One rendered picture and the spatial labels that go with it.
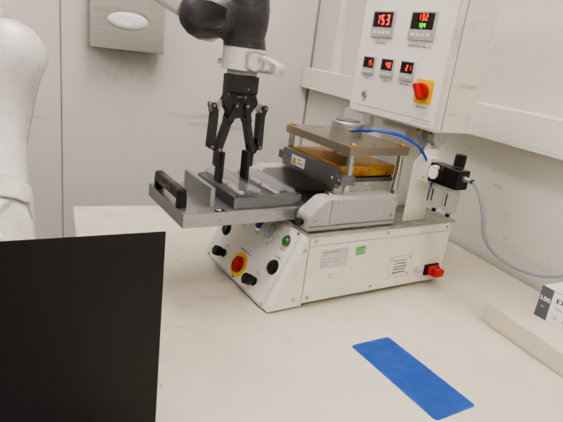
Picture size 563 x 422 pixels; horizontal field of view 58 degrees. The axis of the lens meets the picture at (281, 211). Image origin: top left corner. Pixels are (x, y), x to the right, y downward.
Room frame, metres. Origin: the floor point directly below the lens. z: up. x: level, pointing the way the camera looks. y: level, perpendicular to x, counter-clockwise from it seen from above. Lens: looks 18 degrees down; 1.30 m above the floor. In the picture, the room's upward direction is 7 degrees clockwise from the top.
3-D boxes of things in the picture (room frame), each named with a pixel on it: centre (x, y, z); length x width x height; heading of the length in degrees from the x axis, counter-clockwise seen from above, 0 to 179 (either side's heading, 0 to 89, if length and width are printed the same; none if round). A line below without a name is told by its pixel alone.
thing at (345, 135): (1.26, -0.17, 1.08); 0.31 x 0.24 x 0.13; 33
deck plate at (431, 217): (1.28, -0.16, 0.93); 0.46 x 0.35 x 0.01; 123
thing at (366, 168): (1.25, -0.14, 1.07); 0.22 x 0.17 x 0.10; 33
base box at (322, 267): (1.24, -0.14, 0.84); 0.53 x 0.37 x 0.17; 123
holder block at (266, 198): (1.12, 0.08, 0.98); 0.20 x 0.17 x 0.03; 33
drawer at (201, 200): (1.09, 0.12, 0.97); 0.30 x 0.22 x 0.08; 123
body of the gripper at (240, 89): (1.10, 0.12, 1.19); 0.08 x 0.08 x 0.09
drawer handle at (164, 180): (1.02, 0.24, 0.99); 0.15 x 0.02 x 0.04; 33
